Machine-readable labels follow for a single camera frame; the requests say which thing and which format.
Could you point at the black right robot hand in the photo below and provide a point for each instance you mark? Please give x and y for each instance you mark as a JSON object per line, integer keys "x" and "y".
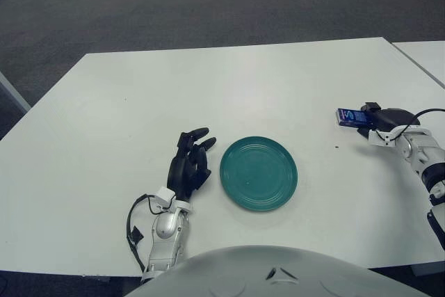
{"x": 393, "y": 119}

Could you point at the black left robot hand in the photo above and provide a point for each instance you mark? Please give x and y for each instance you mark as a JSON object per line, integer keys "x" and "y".
{"x": 180, "y": 172}

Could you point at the blue purple gum pack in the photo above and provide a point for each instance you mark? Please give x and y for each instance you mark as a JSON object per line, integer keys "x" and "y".
{"x": 351, "y": 118}

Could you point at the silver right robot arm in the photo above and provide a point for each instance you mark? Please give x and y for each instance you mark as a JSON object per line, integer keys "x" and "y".
{"x": 420, "y": 154}

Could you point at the teal ribbed plate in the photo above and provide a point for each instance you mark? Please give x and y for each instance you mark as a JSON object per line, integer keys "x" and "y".
{"x": 259, "y": 175}

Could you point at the white neighbouring table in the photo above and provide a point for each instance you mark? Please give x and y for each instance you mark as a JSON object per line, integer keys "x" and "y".
{"x": 424, "y": 57}

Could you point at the grey robot torso shell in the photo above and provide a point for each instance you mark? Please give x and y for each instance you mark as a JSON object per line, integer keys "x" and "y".
{"x": 243, "y": 276}

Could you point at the grey desk edge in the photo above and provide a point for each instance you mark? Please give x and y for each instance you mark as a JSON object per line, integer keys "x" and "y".
{"x": 12, "y": 93}

